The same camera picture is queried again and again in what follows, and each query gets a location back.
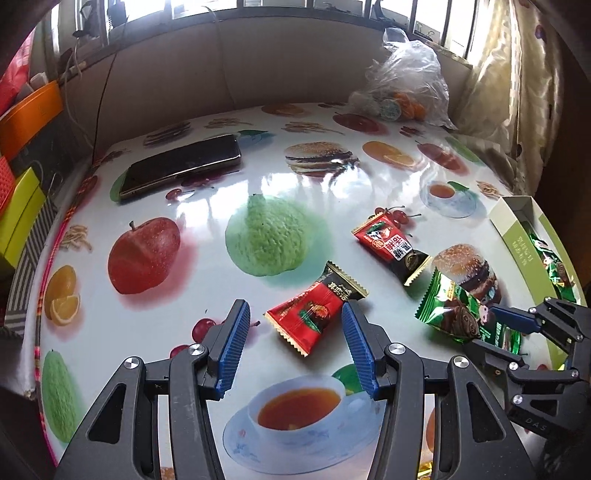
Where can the beige striped cloth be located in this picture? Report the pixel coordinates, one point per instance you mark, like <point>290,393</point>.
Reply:
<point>498,159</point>

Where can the red bag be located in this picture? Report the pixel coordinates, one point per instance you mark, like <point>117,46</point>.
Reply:
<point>16,69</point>

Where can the food print tablecloth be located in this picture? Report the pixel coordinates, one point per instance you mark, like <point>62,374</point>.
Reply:
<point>198,217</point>

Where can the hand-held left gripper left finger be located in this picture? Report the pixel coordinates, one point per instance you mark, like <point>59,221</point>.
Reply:
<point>233,346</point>

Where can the green snack packet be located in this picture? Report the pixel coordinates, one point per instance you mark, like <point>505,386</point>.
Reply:
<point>551,263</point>
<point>450,304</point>

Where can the lime green box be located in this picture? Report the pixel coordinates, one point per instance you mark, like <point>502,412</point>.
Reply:
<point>21,217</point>

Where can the small cup with teal lid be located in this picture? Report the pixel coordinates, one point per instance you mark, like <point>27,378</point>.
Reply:
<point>390,108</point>

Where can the cream patterned curtain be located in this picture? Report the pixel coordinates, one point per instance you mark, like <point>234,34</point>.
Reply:
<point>508,69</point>

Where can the green and white cardboard box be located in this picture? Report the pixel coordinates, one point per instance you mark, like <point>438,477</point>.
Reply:
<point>512,235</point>

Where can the window with metal bars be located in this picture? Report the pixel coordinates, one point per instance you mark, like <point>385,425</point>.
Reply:
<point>277,7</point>

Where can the black and white striped box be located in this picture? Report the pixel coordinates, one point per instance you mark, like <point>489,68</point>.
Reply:
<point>32,277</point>

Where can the clear plastic bag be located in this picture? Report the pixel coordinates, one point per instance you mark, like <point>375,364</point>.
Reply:
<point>415,64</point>

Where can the red and black snack packet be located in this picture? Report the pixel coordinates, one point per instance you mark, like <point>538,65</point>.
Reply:
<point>388,242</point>
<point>309,309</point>

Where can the black smartphone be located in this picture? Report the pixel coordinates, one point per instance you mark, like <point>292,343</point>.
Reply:
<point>180,161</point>

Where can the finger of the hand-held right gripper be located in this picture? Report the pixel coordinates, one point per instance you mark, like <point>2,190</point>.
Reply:
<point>517,319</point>
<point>494,355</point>

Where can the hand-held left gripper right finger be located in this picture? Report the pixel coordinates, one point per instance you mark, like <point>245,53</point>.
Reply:
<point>358,350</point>

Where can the orange box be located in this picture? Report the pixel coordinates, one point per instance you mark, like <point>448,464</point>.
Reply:
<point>32,115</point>

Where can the orange packet in bag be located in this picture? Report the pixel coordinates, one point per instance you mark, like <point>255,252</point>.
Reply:
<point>410,104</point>

